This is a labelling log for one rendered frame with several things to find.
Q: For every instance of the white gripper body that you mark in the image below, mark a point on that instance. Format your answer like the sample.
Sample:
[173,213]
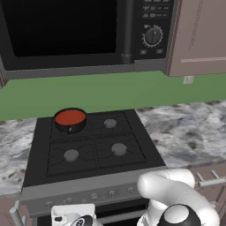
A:
[73,210]

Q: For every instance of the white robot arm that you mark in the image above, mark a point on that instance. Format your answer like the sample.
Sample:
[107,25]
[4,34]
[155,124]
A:
[173,194]

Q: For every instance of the grey stove knob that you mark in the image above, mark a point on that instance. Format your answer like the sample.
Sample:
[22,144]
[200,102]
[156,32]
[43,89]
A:
[68,201]
[49,203]
[130,190]
[111,193]

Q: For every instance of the black and grey stove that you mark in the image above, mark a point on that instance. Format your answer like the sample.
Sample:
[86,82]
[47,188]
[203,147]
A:
[97,173]

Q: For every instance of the black pot with red sauce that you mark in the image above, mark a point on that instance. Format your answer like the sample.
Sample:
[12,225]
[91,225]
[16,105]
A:
[70,117]

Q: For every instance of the mauve base cupboard door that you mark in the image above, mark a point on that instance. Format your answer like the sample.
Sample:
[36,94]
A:
[7,210]

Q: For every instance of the mauve drawer front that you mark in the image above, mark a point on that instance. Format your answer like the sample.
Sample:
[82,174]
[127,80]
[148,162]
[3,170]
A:
[216,195]

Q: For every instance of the black microwave oven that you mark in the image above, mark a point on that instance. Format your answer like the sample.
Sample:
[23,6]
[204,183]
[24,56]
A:
[64,32]

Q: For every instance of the white wall socket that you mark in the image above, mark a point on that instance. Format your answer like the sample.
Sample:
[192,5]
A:
[188,79]

